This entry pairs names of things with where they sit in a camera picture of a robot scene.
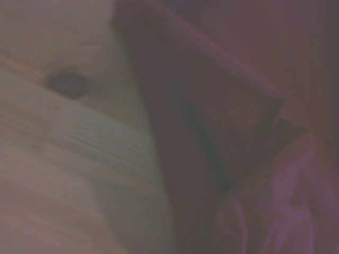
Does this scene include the rust red shorts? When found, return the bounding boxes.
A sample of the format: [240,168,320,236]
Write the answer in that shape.
[110,0,339,254]

